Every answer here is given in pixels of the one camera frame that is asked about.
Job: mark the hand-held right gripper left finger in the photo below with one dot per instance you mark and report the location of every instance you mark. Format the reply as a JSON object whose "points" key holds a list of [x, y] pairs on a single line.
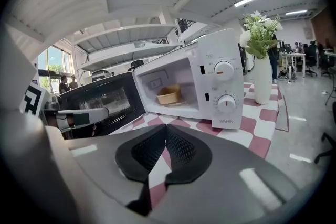
{"points": [[105, 162]]}

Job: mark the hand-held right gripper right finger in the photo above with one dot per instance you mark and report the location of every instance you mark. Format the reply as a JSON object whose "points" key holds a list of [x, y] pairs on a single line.
{"points": [[231, 178]]}

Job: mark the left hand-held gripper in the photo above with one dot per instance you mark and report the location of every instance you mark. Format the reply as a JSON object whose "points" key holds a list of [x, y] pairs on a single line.
{"points": [[36, 99]]}

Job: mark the beige rectangular tray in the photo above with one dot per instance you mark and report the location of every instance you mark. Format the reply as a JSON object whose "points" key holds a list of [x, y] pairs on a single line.
{"points": [[169, 97]]}

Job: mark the white microwave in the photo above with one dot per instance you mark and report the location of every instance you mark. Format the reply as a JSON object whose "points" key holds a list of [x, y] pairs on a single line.
{"points": [[225, 42]]}

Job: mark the white metal shelving rack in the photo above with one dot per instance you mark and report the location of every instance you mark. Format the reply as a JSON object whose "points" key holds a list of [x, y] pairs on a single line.
{"points": [[118, 55]]}

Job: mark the tall white vase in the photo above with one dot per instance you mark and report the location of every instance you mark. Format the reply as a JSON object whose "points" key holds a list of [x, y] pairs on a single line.
{"points": [[262, 81]]}

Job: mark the black office chair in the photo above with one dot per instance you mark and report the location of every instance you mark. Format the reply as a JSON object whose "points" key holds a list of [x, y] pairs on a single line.
{"points": [[328, 139]]}

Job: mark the white office desk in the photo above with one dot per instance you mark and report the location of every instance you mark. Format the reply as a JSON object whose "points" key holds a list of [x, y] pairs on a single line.
{"points": [[294, 54]]}

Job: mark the white flower bouquet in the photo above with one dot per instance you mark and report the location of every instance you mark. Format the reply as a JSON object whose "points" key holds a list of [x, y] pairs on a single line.
{"points": [[258, 34]]}

